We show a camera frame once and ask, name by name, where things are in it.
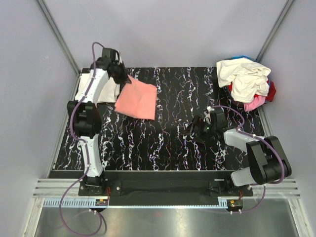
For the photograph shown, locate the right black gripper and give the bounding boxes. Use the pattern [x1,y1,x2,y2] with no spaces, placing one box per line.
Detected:
[181,115,216,145]

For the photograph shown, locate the salmon pink t shirt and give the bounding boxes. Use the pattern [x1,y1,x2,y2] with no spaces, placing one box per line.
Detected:
[115,76,158,120]

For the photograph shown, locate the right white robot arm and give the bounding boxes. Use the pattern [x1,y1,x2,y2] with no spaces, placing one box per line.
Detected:
[182,112,292,196]

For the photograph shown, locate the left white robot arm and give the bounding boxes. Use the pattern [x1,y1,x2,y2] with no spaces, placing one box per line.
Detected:
[67,63,130,196]

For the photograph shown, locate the folded white t shirt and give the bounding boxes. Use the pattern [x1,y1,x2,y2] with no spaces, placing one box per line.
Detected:
[75,73,120,103]

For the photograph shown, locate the pink garment in pile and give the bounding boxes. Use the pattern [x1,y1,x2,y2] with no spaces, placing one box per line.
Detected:
[244,96,266,112]

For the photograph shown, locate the crumpled cream t shirt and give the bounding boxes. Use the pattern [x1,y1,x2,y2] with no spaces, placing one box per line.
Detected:
[216,57,271,103]

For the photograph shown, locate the red garment in pile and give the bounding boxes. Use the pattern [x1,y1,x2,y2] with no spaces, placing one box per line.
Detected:
[224,80,277,103]

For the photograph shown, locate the blue garment in pile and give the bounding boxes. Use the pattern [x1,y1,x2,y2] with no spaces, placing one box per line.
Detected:
[231,55,255,61]

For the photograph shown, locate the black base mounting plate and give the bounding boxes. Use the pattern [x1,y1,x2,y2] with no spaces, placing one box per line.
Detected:
[79,171,253,207]

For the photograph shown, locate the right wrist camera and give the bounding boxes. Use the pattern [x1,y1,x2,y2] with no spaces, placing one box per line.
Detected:
[203,106,227,127]

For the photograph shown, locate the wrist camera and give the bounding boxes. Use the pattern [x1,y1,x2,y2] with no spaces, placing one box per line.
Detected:
[203,106,227,127]
[96,48,123,68]

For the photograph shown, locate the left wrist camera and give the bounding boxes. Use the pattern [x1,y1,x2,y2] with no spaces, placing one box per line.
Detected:
[96,48,123,68]

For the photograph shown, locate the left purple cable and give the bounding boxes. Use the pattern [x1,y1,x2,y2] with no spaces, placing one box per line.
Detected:
[59,42,107,235]

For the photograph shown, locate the left aluminium frame post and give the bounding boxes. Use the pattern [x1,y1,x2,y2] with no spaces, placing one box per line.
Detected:
[37,0,81,75]

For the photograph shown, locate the aluminium frame post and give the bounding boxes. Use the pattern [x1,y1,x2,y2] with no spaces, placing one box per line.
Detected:
[37,0,81,75]
[256,0,296,63]

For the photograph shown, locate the right aluminium rail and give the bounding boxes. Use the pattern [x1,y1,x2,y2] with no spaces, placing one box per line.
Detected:
[251,108,309,237]

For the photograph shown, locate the slotted grey cable duct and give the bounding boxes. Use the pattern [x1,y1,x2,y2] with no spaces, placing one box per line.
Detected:
[43,198,228,209]

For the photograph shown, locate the right aluminium frame post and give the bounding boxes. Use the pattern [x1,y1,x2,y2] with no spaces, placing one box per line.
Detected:
[256,0,296,63]

